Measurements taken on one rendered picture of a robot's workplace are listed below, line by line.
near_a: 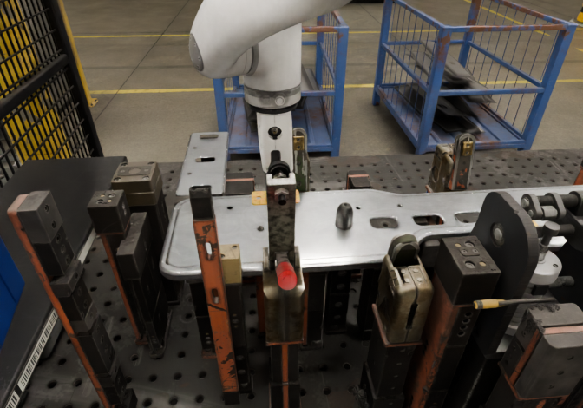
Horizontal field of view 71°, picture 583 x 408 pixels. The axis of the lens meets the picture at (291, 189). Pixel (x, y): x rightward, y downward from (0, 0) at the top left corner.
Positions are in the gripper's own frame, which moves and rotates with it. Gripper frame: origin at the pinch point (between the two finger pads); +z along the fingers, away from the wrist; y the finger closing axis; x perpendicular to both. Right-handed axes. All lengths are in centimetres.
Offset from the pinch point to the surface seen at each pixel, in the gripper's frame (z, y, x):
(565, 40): 24, 172, -179
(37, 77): -6, 43, 55
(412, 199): 9.4, 6.5, -28.2
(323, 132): 93, 204, -44
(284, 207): -8.0, -16.9, -0.4
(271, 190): -11.1, -17.4, 1.2
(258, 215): 9.4, 3.8, 3.2
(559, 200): -8.8, -19.6, -35.2
